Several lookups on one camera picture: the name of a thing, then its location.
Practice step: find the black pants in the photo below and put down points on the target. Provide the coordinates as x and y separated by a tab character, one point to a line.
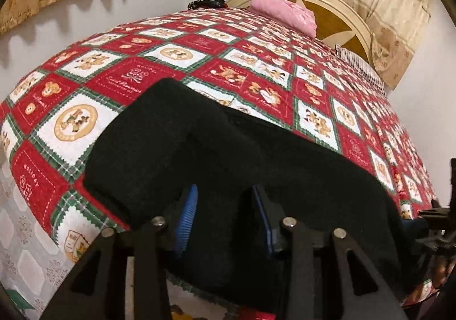
213	163

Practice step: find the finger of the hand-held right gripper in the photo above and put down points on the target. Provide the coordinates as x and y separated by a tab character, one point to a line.
433	214
434	243

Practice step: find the pink pillow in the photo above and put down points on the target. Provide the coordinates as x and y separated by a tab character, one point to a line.
285	12

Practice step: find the cream round headboard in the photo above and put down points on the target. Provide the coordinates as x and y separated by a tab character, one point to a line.
342	20

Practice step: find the red checkered printed blanket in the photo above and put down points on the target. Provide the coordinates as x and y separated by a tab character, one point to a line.
117	81

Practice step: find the grey patterned bed sheet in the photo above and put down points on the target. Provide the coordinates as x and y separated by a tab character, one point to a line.
32	234

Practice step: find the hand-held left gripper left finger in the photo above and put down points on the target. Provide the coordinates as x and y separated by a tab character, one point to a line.
187	220

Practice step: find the dark cloth bundle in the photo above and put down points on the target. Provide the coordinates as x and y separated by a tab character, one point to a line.
206	3

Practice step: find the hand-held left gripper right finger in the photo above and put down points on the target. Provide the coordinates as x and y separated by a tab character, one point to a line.
265	224

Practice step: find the striped pillow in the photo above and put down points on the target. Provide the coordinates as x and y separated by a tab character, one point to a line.
359	63

